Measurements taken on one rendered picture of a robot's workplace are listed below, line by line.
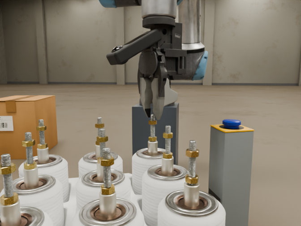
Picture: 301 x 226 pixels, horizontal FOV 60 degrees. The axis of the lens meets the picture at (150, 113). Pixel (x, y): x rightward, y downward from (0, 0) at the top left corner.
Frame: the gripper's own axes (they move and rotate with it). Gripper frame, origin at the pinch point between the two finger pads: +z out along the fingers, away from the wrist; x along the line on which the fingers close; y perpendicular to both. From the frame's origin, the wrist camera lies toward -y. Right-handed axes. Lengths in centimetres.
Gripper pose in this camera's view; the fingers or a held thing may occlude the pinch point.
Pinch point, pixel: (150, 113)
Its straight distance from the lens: 58.4
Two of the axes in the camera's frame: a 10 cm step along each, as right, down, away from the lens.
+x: -5.4, -1.3, 8.3
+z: 0.0, 9.9, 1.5
